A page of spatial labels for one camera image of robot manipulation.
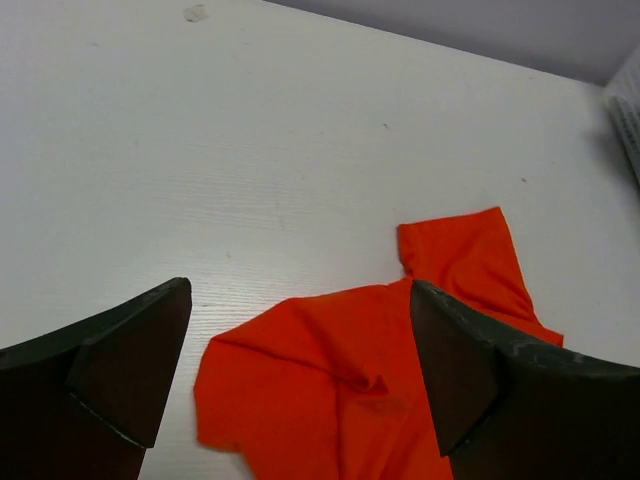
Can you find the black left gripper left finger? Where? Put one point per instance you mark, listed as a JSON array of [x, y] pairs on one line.
[[86, 401]]

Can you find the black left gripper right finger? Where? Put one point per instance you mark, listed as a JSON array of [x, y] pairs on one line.
[[507, 405]]

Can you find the orange t-shirt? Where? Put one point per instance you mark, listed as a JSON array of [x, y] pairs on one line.
[[330, 387]]

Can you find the white plastic laundry basket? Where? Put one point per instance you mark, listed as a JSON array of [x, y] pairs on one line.
[[621, 99]]

